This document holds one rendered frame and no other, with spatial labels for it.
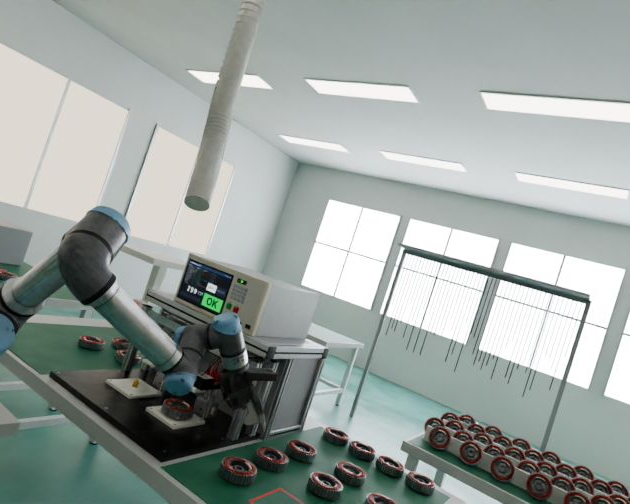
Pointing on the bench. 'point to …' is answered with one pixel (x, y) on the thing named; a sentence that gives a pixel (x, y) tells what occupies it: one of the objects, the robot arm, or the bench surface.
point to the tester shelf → (286, 348)
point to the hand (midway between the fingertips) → (255, 419)
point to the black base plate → (143, 434)
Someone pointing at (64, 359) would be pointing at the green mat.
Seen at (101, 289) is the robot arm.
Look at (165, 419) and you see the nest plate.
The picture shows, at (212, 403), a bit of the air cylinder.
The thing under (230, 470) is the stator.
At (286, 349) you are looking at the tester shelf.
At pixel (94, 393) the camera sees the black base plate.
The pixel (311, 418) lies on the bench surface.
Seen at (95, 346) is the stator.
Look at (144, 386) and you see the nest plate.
